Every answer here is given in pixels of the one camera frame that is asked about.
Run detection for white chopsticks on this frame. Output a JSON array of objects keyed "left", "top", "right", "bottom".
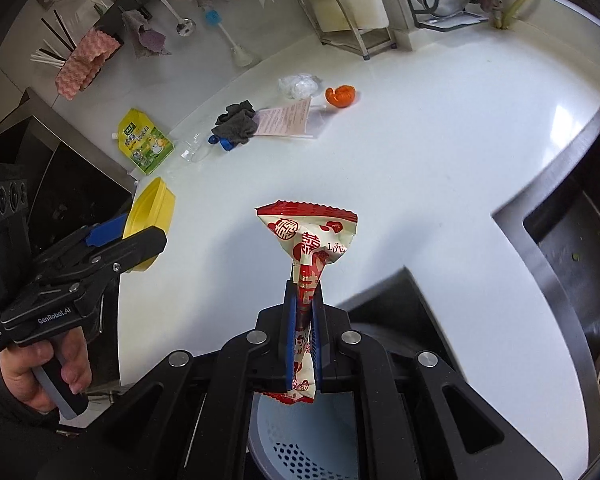
[{"left": 30, "top": 50, "right": 67, "bottom": 69}]

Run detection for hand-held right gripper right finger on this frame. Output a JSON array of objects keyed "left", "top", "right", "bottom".
[{"left": 307, "top": 282, "right": 537, "bottom": 480}]

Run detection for dark grey cloth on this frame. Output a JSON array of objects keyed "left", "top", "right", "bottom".
[{"left": 211, "top": 101, "right": 259, "bottom": 147}]

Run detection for paper label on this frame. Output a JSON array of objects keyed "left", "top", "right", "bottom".
[{"left": 254, "top": 98, "right": 327, "bottom": 139}]

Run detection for yellow plastic bowl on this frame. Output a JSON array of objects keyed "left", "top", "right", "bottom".
[{"left": 121, "top": 176, "right": 177, "bottom": 274}]

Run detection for purple grey dishcloth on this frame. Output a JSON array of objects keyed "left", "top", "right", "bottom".
[{"left": 121, "top": 9, "right": 172, "bottom": 59}]

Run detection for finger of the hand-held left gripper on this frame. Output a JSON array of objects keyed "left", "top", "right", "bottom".
[
  {"left": 29, "top": 211, "right": 132, "bottom": 282},
  {"left": 39, "top": 227, "right": 169, "bottom": 322}
]

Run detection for stainless steel sink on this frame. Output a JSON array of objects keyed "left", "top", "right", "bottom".
[{"left": 492, "top": 100, "right": 600, "bottom": 480}]

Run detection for metal spoon white handle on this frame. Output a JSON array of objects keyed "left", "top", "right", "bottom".
[{"left": 147, "top": 0, "right": 197, "bottom": 37}]

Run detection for red white snack wrapper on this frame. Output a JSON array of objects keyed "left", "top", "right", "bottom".
[{"left": 255, "top": 200, "right": 359, "bottom": 406}]

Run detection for metal cutting board rack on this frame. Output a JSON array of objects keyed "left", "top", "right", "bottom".
[{"left": 296, "top": 0, "right": 398, "bottom": 61}]

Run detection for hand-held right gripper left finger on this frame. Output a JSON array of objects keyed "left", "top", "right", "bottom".
[{"left": 92, "top": 280, "right": 306, "bottom": 480}]

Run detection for blue white bottle brush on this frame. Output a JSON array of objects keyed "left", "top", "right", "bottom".
[{"left": 200, "top": 2, "right": 254, "bottom": 68}]

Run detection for green yellow spout pouch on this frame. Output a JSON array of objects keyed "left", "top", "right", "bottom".
[{"left": 111, "top": 107, "right": 175, "bottom": 177}]

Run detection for light blue perforated wastebasket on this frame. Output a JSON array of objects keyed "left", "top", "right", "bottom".
[{"left": 247, "top": 322, "right": 397, "bottom": 480}]

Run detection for pink wavy dishcloth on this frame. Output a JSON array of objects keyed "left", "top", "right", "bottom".
[{"left": 55, "top": 27, "right": 122, "bottom": 101}]

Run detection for stainless steel stove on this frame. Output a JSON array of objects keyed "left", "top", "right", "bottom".
[{"left": 0, "top": 87, "right": 137, "bottom": 261}]

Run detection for white plastic wrap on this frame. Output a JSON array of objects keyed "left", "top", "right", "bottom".
[{"left": 278, "top": 74, "right": 322, "bottom": 101}]

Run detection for person's left hand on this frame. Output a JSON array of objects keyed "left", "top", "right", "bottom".
[{"left": 0, "top": 331, "right": 94, "bottom": 415}]

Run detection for black chopsticks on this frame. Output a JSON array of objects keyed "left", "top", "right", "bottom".
[{"left": 41, "top": 9, "right": 77, "bottom": 54}]

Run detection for orange peel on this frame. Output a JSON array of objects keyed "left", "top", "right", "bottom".
[{"left": 325, "top": 86, "right": 358, "bottom": 110}]

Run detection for person's left forearm dark sleeve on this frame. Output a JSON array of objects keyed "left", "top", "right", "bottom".
[{"left": 0, "top": 350, "right": 108, "bottom": 480}]

